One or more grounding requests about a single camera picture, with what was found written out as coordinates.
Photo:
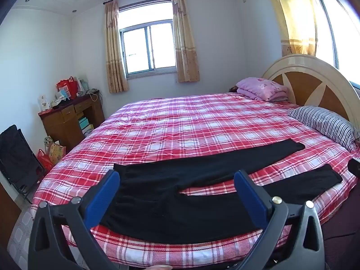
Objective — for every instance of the cream and wood headboard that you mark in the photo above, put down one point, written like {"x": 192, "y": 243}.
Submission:
{"x": 298, "y": 64}

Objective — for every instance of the white printed box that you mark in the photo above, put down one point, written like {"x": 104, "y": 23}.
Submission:
{"x": 43, "y": 102}

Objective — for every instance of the brown wooden desk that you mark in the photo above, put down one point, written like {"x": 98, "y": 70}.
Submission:
{"x": 56, "y": 126}

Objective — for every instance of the pale paper bags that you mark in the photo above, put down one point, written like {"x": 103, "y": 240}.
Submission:
{"x": 82, "y": 85}

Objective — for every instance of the stack of teal boxes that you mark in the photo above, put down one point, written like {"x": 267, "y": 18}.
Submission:
{"x": 84, "y": 125}

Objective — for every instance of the red plastic bag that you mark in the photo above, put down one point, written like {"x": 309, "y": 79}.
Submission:
{"x": 45, "y": 160}

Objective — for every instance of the striped pillow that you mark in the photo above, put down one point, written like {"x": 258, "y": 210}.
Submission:
{"x": 323, "y": 121}

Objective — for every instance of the bed with red plaid sheet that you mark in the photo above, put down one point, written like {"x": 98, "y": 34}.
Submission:
{"x": 182, "y": 123}

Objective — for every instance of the sliding window with grey frame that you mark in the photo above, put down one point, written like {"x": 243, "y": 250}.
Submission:
{"x": 136, "y": 50}

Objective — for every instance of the beige floral curtain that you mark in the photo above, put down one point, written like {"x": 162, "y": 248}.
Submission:
{"x": 184, "y": 47}
{"x": 114, "y": 62}

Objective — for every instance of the person's left hand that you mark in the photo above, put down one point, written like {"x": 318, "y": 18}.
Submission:
{"x": 163, "y": 267}

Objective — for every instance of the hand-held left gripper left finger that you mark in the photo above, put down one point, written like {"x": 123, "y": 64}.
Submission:
{"x": 102, "y": 199}

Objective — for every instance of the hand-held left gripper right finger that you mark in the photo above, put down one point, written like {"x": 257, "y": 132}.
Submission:
{"x": 251, "y": 199}

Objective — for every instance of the light blue box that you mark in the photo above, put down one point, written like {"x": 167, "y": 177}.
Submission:
{"x": 63, "y": 91}

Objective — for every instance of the black folding chair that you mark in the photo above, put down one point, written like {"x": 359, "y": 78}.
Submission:
{"x": 17, "y": 157}

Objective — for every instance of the patterned paper bag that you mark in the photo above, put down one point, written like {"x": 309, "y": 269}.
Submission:
{"x": 57, "y": 153}

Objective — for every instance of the red gift bag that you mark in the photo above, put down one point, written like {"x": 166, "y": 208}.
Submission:
{"x": 70, "y": 87}

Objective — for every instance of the black pants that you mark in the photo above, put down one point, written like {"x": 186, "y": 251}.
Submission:
{"x": 168, "y": 211}

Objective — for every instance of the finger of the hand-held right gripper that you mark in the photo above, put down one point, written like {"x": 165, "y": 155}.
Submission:
{"x": 355, "y": 167}

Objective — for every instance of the pink folded blanket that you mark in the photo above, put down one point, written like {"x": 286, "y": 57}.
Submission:
{"x": 261, "y": 85}

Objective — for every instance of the large window beside headboard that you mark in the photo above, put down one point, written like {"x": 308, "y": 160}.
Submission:
{"x": 326, "y": 33}

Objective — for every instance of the yellow sunlit curtain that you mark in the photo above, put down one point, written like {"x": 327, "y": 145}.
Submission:
{"x": 295, "y": 19}

